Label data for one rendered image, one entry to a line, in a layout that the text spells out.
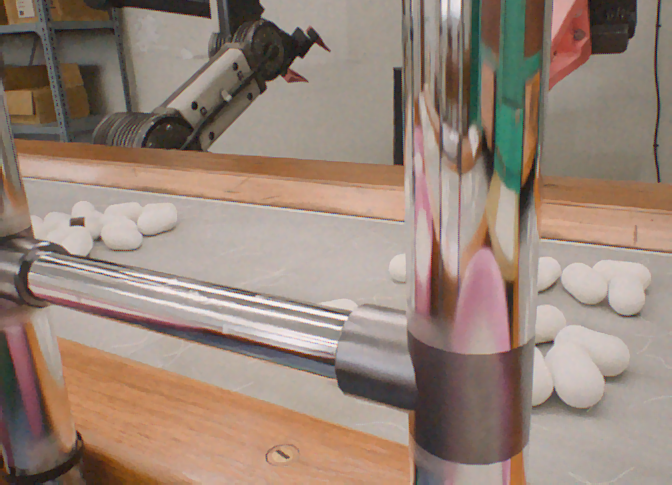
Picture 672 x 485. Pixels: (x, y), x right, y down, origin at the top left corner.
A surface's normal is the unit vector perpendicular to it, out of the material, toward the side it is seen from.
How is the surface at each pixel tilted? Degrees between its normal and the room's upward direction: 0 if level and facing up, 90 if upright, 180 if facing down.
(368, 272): 0
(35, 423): 90
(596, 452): 0
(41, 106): 90
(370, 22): 90
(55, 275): 56
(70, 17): 91
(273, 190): 45
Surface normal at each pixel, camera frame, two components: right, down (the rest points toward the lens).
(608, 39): -0.35, 0.84
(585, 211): -0.40, -0.47
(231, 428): -0.05, -0.95
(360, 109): -0.43, 0.30
